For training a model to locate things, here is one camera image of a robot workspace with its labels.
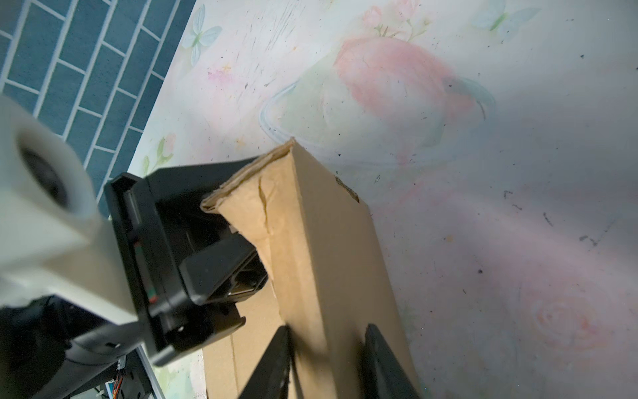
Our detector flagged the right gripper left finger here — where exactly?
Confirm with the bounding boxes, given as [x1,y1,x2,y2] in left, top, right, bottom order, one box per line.
[239,325,292,399]

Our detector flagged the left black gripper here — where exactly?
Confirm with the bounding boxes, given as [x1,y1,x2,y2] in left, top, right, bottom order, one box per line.
[104,161,268,367]

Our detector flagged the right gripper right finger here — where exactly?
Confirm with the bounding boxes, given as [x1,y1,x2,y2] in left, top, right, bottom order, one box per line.
[362,324,420,399]

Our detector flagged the brown cardboard box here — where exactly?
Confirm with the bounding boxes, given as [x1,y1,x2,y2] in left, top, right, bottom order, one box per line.
[201,141,418,398]

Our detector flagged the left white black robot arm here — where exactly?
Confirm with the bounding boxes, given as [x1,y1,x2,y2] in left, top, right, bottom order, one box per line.
[1,161,267,398]

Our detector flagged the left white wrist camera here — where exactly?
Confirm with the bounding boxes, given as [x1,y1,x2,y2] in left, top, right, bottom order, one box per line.
[1,96,138,325]

